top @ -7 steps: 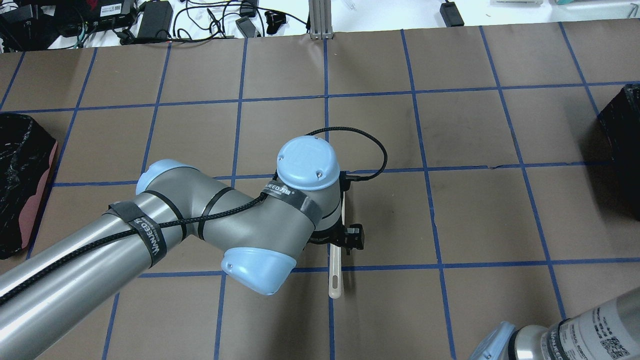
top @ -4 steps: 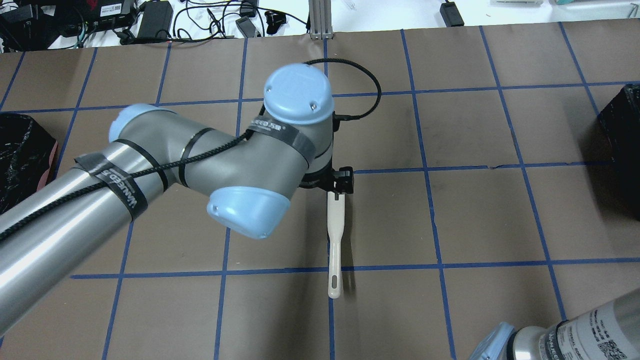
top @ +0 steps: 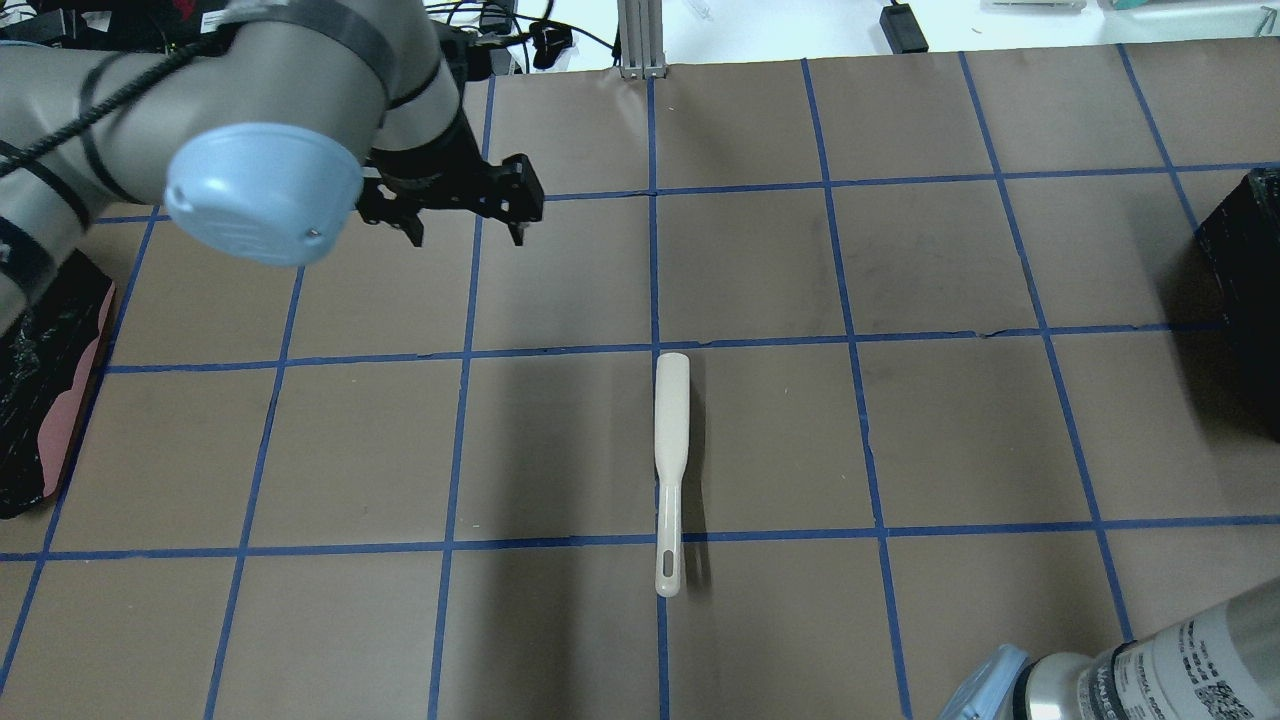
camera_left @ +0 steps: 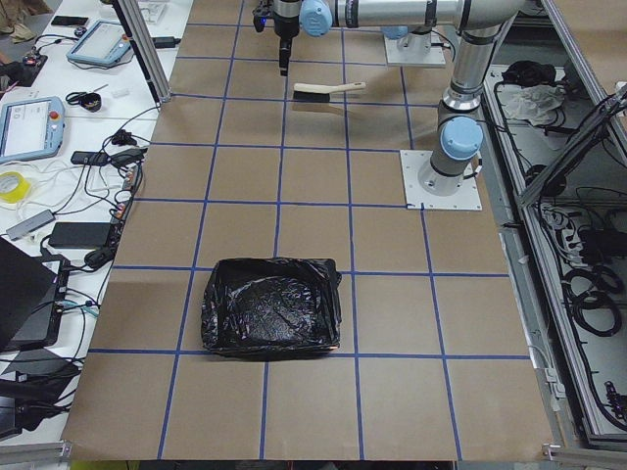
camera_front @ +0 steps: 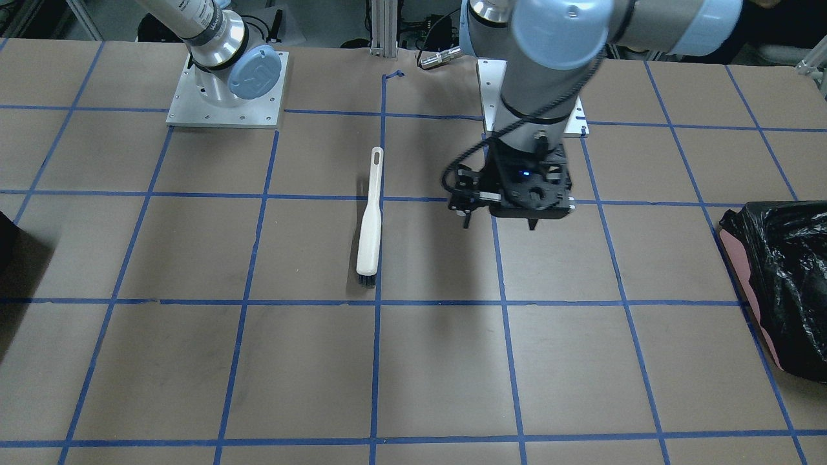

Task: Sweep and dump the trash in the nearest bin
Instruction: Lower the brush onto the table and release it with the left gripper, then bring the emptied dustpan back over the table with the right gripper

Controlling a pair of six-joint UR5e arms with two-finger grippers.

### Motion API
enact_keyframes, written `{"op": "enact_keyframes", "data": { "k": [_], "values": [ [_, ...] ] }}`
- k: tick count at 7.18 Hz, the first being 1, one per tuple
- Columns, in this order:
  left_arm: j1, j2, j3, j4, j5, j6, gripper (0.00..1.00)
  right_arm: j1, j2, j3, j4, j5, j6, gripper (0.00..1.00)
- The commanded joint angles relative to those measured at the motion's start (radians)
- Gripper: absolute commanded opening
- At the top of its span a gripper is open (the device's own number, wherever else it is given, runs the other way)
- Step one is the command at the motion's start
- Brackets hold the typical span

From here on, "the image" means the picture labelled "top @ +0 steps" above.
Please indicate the aluminium frame post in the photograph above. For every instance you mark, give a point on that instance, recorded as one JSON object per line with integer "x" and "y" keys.
{"x": 641, "y": 40}

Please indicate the black-lined pink trash bin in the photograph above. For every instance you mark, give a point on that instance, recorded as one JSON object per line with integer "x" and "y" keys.
{"x": 48, "y": 356}

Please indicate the cream hand brush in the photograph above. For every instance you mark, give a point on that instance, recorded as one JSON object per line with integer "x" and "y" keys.
{"x": 672, "y": 423}

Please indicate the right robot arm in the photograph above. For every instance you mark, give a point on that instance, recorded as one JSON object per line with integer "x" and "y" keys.
{"x": 1222, "y": 663}

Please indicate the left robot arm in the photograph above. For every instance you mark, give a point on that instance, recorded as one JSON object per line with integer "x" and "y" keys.
{"x": 315, "y": 109}

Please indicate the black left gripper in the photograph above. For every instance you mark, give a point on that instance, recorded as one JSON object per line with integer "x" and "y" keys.
{"x": 437, "y": 137}

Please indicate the black power adapter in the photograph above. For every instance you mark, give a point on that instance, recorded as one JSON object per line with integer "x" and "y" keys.
{"x": 901, "y": 29}

